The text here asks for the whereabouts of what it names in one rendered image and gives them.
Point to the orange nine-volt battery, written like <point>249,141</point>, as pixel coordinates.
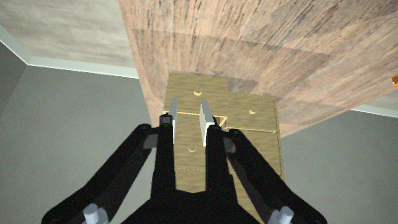
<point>395,80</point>

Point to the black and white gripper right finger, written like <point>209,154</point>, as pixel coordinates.
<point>273,200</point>

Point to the wooden drawer front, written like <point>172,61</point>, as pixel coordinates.
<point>268,148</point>
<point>189,152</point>
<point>190,183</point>
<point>244,200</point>
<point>251,113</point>
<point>188,89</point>

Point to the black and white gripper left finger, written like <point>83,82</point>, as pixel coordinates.
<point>99,200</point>

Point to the light brown wooden chest of drawers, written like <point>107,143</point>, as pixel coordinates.
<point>252,132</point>

